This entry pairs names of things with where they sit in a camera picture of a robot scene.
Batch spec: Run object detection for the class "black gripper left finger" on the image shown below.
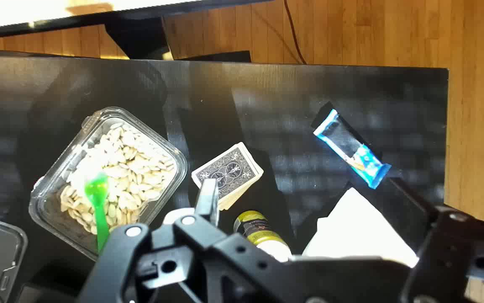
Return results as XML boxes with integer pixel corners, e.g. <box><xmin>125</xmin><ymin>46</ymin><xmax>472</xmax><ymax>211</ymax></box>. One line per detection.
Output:
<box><xmin>76</xmin><ymin>176</ymin><xmax>239</xmax><ymax>303</ymax></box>

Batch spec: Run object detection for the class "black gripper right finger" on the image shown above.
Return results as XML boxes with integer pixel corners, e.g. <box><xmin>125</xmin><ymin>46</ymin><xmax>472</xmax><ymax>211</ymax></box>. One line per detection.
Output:
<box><xmin>385</xmin><ymin>176</ymin><xmax>484</xmax><ymax>303</ymax></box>

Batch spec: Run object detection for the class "green plastic fork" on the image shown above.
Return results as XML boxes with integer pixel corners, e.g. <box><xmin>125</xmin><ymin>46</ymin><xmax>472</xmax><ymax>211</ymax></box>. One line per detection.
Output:
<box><xmin>83</xmin><ymin>173</ymin><xmax>113</xmax><ymax>255</ymax></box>

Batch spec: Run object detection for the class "clear plastic container with seeds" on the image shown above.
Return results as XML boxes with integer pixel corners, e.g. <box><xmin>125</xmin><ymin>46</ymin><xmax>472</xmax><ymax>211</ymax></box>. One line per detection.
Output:
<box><xmin>27</xmin><ymin>105</ymin><xmax>190</xmax><ymax>262</ymax></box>

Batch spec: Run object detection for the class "white crumpled paper napkin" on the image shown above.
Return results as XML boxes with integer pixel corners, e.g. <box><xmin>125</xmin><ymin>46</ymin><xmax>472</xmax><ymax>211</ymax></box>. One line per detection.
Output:
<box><xmin>301</xmin><ymin>186</ymin><xmax>422</xmax><ymax>269</ymax></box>

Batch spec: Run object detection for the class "yellow drink can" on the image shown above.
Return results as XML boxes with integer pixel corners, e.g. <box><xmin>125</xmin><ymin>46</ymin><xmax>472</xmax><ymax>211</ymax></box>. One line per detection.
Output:
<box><xmin>232</xmin><ymin>208</ymin><xmax>296</xmax><ymax>262</ymax></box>

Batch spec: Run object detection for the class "blue playing card deck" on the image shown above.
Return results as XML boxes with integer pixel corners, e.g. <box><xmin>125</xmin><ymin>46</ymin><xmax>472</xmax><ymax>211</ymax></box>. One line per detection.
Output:
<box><xmin>190</xmin><ymin>141</ymin><xmax>266</xmax><ymax>211</ymax></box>

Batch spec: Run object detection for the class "blue snack bar wrapper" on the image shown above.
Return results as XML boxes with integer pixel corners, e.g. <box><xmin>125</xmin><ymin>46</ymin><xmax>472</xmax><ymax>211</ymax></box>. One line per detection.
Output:
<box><xmin>311</xmin><ymin>100</ymin><xmax>393</xmax><ymax>190</ymax></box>

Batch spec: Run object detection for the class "white desk board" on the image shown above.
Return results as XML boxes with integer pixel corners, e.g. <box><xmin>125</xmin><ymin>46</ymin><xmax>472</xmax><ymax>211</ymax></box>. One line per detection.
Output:
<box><xmin>0</xmin><ymin>0</ymin><xmax>269</xmax><ymax>40</ymax></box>

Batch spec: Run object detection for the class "black cable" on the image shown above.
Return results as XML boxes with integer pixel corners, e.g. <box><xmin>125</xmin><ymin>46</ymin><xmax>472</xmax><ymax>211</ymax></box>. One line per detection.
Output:
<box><xmin>281</xmin><ymin>0</ymin><xmax>309</xmax><ymax>65</ymax></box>

